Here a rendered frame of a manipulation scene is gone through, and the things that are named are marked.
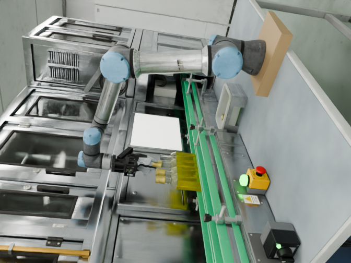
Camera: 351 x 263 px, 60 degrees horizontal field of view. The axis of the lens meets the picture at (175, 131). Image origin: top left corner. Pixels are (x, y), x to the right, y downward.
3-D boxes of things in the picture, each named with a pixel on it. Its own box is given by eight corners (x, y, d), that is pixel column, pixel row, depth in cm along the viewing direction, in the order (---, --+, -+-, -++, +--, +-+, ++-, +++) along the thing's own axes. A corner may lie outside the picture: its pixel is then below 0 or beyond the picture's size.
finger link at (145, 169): (154, 179, 146) (136, 175, 144) (154, 171, 151) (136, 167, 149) (156, 174, 144) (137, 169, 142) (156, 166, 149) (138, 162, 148)
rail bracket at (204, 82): (210, 95, 218) (179, 92, 216) (215, 73, 210) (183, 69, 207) (211, 98, 214) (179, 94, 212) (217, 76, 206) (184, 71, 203)
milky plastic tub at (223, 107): (229, 119, 176) (214, 117, 175) (239, 83, 164) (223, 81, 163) (235, 135, 161) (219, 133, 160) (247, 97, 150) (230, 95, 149)
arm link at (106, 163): (104, 163, 148) (104, 148, 144) (113, 163, 149) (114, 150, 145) (101, 172, 142) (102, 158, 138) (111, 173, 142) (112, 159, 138)
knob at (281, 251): (288, 256, 92) (292, 267, 89) (274, 255, 91) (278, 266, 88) (293, 247, 89) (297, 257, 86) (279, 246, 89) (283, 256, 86)
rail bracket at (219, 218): (240, 218, 107) (202, 215, 105) (245, 204, 103) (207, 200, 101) (242, 228, 103) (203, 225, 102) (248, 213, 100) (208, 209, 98)
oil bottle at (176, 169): (211, 178, 150) (168, 174, 148) (214, 169, 147) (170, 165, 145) (213, 186, 146) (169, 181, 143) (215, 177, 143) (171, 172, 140)
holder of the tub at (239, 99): (227, 127, 178) (214, 126, 178) (240, 84, 164) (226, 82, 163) (233, 143, 164) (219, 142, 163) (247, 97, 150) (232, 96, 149)
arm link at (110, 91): (116, 34, 132) (88, 125, 154) (110, 39, 122) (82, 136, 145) (141, 44, 134) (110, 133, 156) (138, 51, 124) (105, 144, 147)
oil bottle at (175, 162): (210, 170, 155) (168, 166, 153) (212, 161, 152) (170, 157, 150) (211, 177, 150) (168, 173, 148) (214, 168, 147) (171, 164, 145)
